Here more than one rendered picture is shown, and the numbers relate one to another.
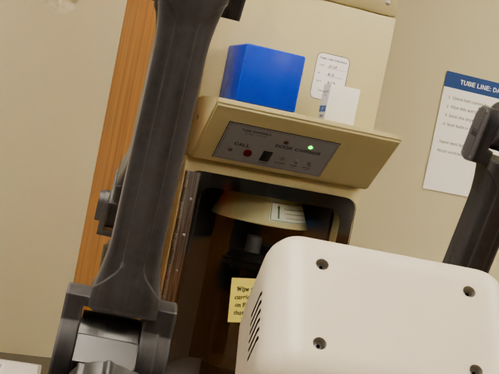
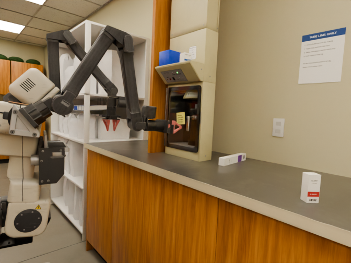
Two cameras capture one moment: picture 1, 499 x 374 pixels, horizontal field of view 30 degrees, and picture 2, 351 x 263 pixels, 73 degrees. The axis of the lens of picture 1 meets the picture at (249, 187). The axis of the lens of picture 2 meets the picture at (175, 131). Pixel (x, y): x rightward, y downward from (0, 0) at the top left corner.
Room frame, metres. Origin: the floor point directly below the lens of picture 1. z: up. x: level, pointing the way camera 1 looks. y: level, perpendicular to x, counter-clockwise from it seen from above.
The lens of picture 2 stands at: (0.95, -1.40, 1.22)
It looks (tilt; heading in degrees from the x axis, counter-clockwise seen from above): 5 degrees down; 67
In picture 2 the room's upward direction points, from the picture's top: 3 degrees clockwise
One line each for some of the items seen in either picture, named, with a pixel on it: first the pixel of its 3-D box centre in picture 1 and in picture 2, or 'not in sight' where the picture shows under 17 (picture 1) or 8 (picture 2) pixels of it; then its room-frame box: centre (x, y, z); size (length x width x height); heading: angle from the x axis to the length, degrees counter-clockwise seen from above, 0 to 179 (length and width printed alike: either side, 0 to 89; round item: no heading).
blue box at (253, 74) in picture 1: (261, 78); (170, 59); (1.50, 0.02, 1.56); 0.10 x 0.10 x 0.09; 19
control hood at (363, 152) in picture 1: (295, 145); (177, 73); (1.52, -0.06, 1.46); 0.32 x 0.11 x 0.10; 109
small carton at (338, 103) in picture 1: (338, 105); (185, 58); (1.54, -0.12, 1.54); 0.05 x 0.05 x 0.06; 9
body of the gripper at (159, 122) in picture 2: not in sight; (158, 126); (1.35, -0.23, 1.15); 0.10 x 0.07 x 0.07; 108
